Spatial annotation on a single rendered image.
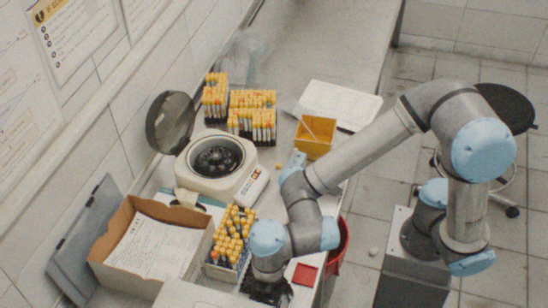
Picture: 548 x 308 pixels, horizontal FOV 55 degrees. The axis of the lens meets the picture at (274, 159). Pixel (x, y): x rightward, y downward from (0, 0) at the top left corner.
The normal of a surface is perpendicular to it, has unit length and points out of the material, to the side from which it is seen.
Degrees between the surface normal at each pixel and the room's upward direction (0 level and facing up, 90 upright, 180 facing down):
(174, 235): 1
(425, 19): 90
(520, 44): 90
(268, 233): 0
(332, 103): 1
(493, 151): 82
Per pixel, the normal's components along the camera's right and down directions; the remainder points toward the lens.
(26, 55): 0.96, 0.24
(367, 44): -0.03, -0.68
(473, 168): 0.19, 0.62
